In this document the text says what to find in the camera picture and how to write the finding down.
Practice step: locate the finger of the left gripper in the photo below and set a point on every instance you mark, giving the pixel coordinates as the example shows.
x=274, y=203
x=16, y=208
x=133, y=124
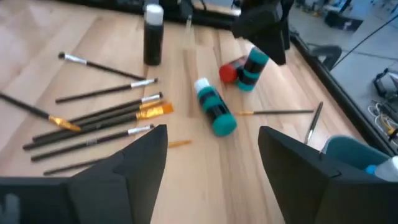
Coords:
x=287, y=18
x=264, y=28

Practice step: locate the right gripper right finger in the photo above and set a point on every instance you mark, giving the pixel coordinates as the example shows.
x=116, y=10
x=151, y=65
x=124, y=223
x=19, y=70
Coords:
x=298, y=186

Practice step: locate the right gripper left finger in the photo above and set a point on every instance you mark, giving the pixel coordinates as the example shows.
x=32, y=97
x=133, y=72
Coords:
x=130, y=186

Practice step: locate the green paint bottle white cap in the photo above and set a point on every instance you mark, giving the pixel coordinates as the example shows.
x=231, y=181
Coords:
x=259, y=57
x=224, y=124

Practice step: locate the red paint bottle white cap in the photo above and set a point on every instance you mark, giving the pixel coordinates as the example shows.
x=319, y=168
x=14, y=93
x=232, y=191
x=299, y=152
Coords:
x=228, y=73

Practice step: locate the small black silver paintbrush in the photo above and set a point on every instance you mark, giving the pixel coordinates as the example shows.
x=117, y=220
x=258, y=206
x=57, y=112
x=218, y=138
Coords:
x=314, y=121

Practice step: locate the black paintbrush gold ferrule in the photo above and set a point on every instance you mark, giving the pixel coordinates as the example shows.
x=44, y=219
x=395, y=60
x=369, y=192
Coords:
x=155, y=112
x=150, y=104

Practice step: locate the light blue small paint bottle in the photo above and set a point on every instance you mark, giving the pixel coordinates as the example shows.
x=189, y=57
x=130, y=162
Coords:
x=388, y=169

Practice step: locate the black paint bottle white cap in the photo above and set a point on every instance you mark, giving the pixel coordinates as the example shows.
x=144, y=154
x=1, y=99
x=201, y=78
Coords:
x=153, y=43

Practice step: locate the long paintbrush gold ferrule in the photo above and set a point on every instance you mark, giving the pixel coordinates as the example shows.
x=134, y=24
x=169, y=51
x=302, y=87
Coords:
x=28, y=109

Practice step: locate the teal plastic storage bin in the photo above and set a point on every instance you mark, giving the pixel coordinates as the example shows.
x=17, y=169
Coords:
x=351, y=152

